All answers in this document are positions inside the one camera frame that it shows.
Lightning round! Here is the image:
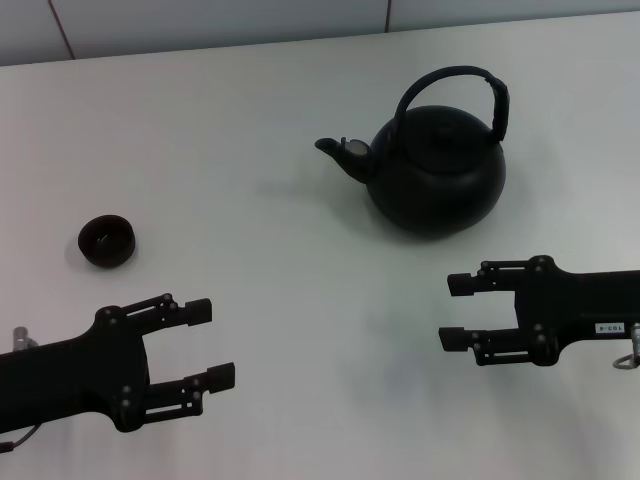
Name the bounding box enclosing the left gripper cable with plug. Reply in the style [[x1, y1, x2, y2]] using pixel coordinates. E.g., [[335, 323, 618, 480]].
[[0, 326, 40, 454]]

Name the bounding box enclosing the right gripper cable with plug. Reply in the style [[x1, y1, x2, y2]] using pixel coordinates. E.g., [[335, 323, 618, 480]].
[[613, 322, 640, 371]]

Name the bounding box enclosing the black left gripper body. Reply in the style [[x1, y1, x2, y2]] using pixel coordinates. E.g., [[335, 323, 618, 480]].
[[0, 304, 152, 434]]

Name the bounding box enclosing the black round teapot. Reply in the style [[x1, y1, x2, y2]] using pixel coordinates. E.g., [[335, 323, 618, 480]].
[[314, 65, 510, 240]]

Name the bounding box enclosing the gripper cable with plug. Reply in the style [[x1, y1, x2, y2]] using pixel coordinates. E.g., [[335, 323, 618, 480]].
[[0, 326, 40, 454], [613, 322, 640, 371]]

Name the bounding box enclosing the small black teacup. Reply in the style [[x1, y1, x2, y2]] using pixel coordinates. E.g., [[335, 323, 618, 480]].
[[77, 214, 138, 269]]

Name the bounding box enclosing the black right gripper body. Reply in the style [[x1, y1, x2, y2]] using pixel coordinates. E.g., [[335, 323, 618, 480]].
[[514, 255, 640, 367]]

